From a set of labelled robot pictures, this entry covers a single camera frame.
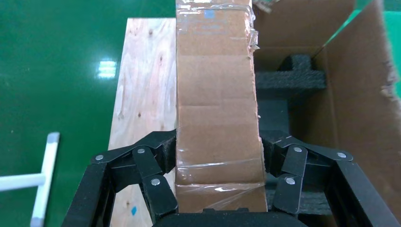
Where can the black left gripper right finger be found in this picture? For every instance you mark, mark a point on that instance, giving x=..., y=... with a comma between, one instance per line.
x=354, y=188

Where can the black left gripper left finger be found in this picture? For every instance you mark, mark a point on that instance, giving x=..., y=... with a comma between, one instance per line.
x=156, y=194

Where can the large open brown carton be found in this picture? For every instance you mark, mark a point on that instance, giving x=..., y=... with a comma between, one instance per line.
x=354, y=109

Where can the small taped cardboard box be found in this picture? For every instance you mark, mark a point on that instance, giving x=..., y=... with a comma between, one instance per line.
x=216, y=109

